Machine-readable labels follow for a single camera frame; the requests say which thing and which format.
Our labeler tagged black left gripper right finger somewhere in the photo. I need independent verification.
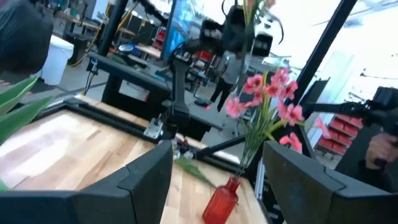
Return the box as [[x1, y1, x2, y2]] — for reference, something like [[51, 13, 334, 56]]
[[262, 139, 398, 224]]

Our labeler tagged black frame post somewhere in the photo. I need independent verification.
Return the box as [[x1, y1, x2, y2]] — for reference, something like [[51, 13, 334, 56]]
[[292, 0, 358, 105], [97, 0, 129, 57]]

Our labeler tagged silver metal bracket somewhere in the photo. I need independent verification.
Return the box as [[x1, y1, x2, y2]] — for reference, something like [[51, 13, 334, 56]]
[[143, 117, 164, 140]]

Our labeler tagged black artificial tulip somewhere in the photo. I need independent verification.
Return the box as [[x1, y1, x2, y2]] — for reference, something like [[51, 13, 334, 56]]
[[0, 0, 54, 146]]

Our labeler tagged black table frame rail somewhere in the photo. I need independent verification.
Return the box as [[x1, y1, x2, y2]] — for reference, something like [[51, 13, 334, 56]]
[[32, 95, 249, 175]]

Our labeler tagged red storage rack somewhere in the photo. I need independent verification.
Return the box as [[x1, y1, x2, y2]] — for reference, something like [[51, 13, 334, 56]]
[[313, 112, 364, 156]]

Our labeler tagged person's hand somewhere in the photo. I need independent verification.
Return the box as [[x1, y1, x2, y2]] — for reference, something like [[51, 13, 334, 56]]
[[365, 133, 398, 170]]

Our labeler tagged white blossom flower bunch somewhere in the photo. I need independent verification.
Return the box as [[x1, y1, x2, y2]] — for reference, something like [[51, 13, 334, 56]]
[[172, 139, 216, 189]]

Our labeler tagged red ribbed glass vase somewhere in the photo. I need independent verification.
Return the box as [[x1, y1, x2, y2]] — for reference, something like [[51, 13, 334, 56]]
[[201, 176, 242, 224]]

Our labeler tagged white bin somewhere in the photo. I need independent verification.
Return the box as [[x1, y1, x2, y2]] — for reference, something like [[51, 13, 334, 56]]
[[40, 34, 75, 86]]

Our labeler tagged blue lit screen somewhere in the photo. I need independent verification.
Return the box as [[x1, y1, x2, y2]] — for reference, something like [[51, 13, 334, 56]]
[[160, 0, 205, 62]]

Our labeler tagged person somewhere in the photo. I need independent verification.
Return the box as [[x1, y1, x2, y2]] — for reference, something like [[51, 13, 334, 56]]
[[335, 124, 398, 194], [210, 50, 246, 113]]

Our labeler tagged pink blossom flower bunch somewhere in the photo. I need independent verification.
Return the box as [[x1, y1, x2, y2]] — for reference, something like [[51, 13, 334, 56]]
[[224, 67, 332, 180]]

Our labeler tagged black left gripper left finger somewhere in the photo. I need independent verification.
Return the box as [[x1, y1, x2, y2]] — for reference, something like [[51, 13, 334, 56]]
[[0, 139, 174, 224]]

